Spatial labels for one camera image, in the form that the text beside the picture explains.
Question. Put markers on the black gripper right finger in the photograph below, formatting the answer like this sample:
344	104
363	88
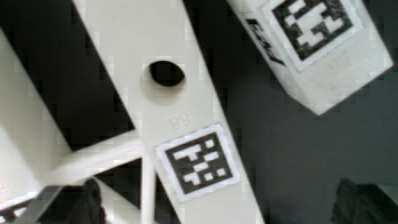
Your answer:
367	203

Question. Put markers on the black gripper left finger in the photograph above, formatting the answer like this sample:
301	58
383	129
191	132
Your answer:
67	205

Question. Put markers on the white chair back frame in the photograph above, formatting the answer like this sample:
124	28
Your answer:
111	115

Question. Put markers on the white marker cube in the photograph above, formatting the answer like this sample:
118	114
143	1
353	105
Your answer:
321	45

